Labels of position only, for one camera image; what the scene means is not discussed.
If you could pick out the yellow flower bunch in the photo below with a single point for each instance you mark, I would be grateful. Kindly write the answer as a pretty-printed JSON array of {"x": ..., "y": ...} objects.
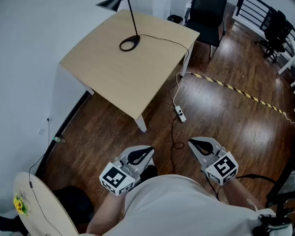
[{"x": 20, "y": 204}]

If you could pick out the white cabinet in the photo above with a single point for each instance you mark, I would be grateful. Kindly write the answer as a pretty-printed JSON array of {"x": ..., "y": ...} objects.
[{"x": 180, "y": 1}]

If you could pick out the person's left forearm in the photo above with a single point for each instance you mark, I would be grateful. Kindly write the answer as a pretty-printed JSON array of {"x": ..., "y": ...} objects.
[{"x": 104, "y": 213}]

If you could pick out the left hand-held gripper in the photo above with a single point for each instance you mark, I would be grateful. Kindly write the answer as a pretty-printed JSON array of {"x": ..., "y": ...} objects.
[{"x": 116, "y": 178}]

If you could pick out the person's black trousers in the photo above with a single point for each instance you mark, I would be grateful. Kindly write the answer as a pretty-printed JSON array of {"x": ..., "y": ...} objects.
[{"x": 148, "y": 173}]

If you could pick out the black desk lamp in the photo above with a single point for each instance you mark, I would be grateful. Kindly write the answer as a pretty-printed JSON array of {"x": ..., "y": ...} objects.
[{"x": 110, "y": 3}]

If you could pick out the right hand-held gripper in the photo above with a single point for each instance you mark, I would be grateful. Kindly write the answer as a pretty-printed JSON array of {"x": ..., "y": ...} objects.
[{"x": 222, "y": 167}]

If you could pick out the black metal railing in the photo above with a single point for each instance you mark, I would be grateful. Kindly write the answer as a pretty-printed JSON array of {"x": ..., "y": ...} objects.
[{"x": 250, "y": 2}]

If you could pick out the black mesh visitor chair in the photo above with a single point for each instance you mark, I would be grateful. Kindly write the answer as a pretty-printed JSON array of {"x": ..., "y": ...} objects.
[{"x": 206, "y": 28}]

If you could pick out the yellow black striped floor tape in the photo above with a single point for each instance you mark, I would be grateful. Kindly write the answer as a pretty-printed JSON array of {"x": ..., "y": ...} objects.
[{"x": 238, "y": 91}]

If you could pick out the black chair base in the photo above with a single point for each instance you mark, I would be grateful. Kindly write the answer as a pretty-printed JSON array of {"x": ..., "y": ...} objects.
[{"x": 2, "y": 226}]

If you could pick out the white power strip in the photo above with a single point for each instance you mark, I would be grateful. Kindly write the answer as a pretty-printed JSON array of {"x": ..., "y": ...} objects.
[{"x": 180, "y": 114}]

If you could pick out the black white harness device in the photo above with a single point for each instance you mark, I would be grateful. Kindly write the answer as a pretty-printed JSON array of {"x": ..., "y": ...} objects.
[{"x": 275, "y": 224}]

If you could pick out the light wooden square table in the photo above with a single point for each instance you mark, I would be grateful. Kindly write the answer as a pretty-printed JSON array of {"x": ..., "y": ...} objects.
[{"x": 127, "y": 77}]

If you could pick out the person's right forearm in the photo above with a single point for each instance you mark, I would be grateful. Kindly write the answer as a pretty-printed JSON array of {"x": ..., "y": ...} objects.
[{"x": 238, "y": 192}]

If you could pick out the black swivel office chair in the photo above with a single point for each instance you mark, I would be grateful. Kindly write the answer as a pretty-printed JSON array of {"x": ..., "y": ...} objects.
[{"x": 276, "y": 33}]

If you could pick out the person's beige shirt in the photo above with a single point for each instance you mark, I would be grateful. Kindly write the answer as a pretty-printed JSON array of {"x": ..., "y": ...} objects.
[{"x": 182, "y": 210}]

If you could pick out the black waste bin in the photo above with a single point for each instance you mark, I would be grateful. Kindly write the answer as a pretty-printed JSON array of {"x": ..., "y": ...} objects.
[{"x": 175, "y": 18}]

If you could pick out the black equipment stand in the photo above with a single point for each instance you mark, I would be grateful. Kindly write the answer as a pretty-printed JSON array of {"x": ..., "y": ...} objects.
[{"x": 292, "y": 173}]

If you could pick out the white wall socket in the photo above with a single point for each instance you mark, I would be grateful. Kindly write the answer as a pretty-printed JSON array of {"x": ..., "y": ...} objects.
[
  {"x": 41, "y": 131},
  {"x": 49, "y": 118}
]

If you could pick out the black stool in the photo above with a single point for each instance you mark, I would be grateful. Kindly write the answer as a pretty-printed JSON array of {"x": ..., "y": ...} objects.
[{"x": 73, "y": 203}]

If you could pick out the green bottle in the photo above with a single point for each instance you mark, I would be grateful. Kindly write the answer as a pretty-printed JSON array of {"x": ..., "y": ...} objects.
[{"x": 57, "y": 139}]

